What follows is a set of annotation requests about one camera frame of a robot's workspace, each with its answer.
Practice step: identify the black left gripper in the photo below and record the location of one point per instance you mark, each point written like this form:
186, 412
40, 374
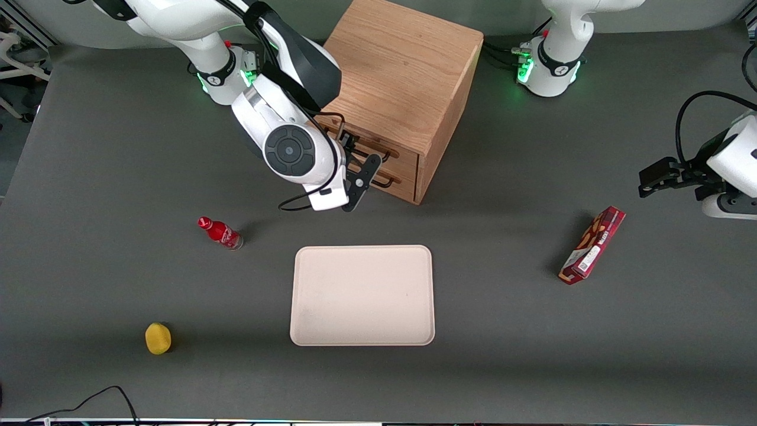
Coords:
702, 172

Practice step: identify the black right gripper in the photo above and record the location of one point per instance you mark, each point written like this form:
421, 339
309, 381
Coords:
348, 144

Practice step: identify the wooden drawer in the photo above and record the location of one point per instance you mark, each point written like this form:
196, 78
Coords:
407, 188
408, 161

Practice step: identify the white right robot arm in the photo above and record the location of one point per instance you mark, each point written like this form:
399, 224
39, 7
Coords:
177, 18

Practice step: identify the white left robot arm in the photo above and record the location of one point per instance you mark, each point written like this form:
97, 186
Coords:
562, 29

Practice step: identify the wooden drawer cabinet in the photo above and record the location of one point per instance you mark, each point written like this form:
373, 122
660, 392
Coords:
402, 65

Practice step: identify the red cookie box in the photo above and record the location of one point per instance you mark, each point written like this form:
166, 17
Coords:
594, 245

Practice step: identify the beige plastic tray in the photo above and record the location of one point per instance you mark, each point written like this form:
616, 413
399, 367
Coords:
362, 296

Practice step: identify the red soda bottle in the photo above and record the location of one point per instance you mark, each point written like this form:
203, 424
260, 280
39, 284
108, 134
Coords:
222, 234

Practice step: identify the yellow lemon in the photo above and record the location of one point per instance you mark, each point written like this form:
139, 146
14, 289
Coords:
158, 338

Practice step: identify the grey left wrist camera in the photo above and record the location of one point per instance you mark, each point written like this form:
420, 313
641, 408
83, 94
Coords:
733, 207

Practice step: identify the aluminium frame rail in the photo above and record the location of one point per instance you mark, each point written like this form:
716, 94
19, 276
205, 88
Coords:
748, 22
29, 26

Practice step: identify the white tubular frame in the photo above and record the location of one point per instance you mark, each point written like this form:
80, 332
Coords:
23, 72

